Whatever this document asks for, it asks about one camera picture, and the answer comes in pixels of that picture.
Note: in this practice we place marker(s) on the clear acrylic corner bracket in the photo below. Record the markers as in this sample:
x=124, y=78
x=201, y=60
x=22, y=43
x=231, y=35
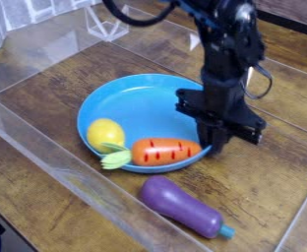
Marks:
x=105, y=30

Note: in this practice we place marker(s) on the clear acrylic enclosure wall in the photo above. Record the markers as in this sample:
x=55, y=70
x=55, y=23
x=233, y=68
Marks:
x=70, y=207

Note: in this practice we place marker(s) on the blue round plate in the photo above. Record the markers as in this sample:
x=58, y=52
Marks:
x=138, y=102

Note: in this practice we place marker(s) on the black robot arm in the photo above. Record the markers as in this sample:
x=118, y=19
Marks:
x=232, y=50

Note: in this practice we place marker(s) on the orange toy carrot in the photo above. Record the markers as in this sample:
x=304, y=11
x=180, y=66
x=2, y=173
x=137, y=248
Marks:
x=150, y=152

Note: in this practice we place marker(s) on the purple toy eggplant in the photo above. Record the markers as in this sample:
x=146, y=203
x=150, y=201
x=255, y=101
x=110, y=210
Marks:
x=168, y=200

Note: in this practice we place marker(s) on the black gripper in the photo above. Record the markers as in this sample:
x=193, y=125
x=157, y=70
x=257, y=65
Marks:
x=220, y=112

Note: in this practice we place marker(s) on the yellow toy lemon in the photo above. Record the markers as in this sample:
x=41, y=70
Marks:
x=104, y=131

